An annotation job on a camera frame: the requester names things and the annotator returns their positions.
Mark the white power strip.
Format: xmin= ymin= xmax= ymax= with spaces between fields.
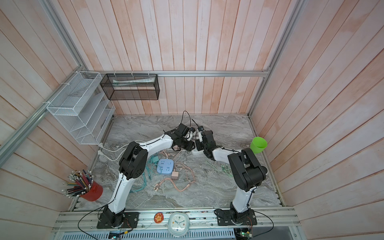
xmin=191 ymin=149 xmax=204 ymax=156

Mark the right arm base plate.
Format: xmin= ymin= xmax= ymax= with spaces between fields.
xmin=214 ymin=209 xmax=257 ymax=226

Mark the pink usb charger plug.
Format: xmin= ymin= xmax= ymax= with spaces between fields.
xmin=171 ymin=171 xmax=179 ymax=180

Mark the blue power strip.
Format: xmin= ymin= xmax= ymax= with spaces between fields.
xmin=157 ymin=159 xmax=174 ymax=175

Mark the white wire mesh shelf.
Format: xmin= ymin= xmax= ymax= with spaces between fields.
xmin=47 ymin=72 xmax=115 ymax=145

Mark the teal charging cable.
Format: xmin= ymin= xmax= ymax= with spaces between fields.
xmin=130 ymin=155 xmax=160 ymax=194

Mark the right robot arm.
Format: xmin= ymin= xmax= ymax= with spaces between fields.
xmin=195 ymin=127 xmax=268 ymax=226

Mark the red pencil cup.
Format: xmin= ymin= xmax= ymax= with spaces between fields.
xmin=62 ymin=170 xmax=104 ymax=202

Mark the white power cord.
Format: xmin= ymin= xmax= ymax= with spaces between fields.
xmin=97 ymin=138 xmax=148 ymax=162

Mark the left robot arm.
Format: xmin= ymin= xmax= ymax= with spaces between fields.
xmin=100 ymin=124 xmax=196 ymax=228

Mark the white alarm clock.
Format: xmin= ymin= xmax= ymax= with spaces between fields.
xmin=168 ymin=212 xmax=190 ymax=237

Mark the red round sticker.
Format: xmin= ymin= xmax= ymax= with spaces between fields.
xmin=154 ymin=212 xmax=164 ymax=224

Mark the light green cable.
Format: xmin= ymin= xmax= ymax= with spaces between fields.
xmin=205 ymin=158 xmax=235 ymax=178

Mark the green plastic goblet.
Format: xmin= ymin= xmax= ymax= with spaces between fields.
xmin=250 ymin=137 xmax=268 ymax=155

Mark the black mesh basket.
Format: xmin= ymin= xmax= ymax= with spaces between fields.
xmin=101 ymin=73 xmax=160 ymax=101

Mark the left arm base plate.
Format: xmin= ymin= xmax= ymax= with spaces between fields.
xmin=97 ymin=212 xmax=140 ymax=229

